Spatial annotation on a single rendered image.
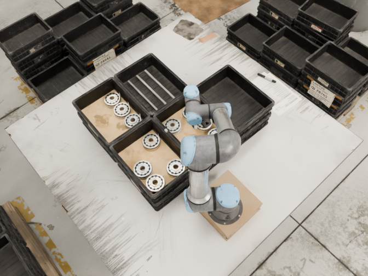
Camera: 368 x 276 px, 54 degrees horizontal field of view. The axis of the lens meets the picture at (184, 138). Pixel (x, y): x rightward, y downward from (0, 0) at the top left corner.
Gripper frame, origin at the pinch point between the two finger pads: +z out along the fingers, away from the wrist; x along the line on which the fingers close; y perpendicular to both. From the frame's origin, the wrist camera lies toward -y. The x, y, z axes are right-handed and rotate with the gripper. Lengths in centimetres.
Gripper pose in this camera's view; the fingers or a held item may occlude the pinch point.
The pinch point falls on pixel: (199, 126)
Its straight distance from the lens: 206.5
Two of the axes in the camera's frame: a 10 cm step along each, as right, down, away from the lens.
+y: -6.4, -6.5, 4.1
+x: -7.6, 6.2, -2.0
